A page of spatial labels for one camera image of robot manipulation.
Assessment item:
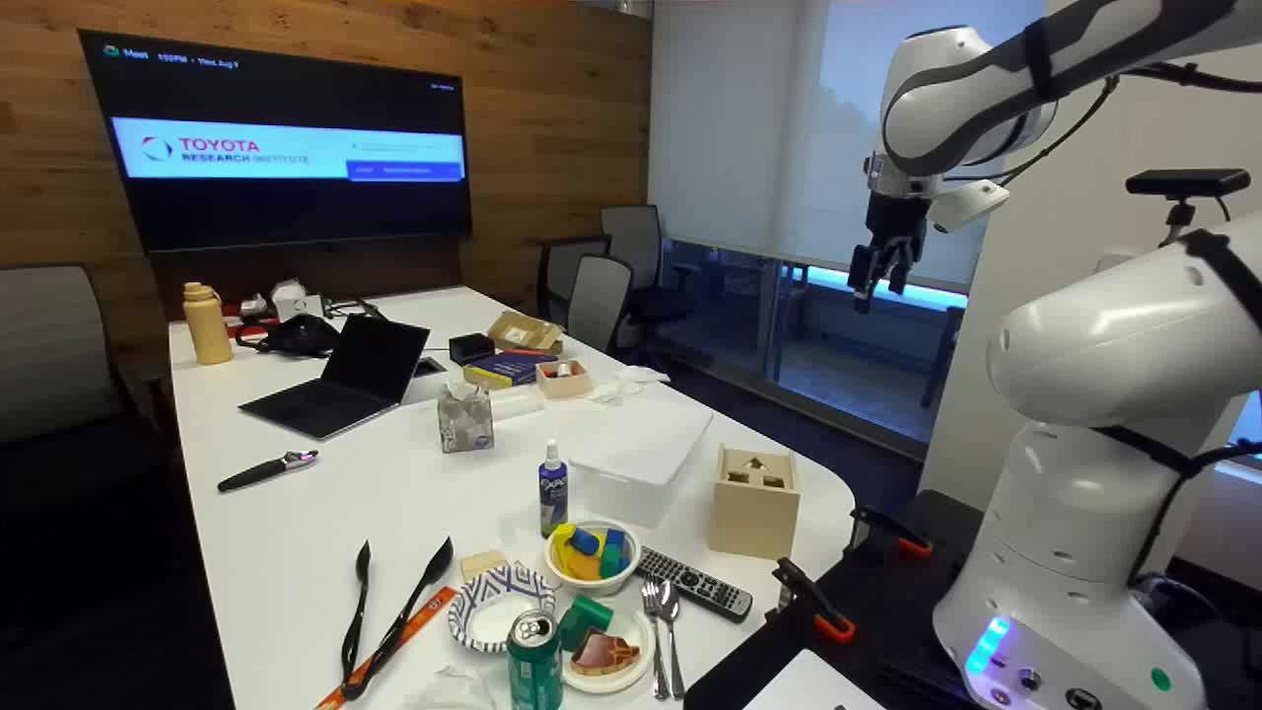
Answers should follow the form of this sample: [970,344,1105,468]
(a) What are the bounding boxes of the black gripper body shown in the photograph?
[851,190,934,273]

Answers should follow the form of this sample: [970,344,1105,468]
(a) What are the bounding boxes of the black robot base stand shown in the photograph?
[683,483,1262,710]

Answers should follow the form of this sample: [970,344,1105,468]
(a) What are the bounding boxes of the black remote control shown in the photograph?
[635,548,756,625]

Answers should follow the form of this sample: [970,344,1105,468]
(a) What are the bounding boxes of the wooden shape sorter cube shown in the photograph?
[711,441,804,562]

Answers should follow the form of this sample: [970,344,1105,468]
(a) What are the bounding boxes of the black clamp orange tip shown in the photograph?
[770,552,861,649]
[848,506,940,562]

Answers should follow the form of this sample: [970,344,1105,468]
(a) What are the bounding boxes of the small wooden tray box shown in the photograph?
[531,357,598,401]

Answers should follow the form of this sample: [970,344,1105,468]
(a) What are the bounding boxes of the woven wooden basket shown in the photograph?
[486,309,569,364]

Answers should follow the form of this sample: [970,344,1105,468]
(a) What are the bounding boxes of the blue box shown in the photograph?
[474,349,545,385]

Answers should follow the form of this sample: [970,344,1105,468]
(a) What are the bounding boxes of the small bottle with blue cap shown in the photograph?
[531,441,570,539]

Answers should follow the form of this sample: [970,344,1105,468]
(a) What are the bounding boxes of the white bowl with toy blocks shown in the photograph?
[540,516,646,595]

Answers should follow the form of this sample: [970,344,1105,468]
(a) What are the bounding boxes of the small black box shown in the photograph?
[447,331,495,365]

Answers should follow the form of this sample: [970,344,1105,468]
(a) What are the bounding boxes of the white paper sheet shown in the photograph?
[741,648,888,710]

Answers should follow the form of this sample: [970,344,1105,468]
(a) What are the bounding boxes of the green plastic cup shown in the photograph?
[557,591,617,649]

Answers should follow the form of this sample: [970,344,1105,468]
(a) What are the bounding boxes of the small plate with food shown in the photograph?
[564,615,654,698]

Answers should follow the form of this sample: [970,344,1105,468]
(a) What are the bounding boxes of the blue patterned paper plate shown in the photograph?
[447,562,560,660]

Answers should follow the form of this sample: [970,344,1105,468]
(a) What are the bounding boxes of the green soda can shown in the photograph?
[503,607,569,710]

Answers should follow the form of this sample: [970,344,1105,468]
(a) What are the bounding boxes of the black laptop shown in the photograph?
[238,313,432,441]

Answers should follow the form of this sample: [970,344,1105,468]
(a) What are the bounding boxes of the black pouch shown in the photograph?
[255,313,345,357]

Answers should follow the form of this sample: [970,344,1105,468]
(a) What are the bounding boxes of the long black tongs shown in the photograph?
[340,531,458,700]

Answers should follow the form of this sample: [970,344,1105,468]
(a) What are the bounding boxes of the orange ruler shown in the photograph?
[313,579,466,710]

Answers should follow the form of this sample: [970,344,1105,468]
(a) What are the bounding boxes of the black marker pen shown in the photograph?
[213,444,324,497]

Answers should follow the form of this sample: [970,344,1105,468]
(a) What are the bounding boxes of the tan squeeze bottle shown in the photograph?
[176,277,238,365]

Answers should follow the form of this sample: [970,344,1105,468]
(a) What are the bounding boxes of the large grey office chair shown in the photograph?
[0,265,169,529]

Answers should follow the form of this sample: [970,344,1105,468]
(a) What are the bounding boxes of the black camera on tripod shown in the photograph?
[1124,164,1255,248]

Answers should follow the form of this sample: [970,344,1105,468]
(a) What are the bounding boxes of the wall mounted TV screen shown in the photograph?
[77,29,478,256]

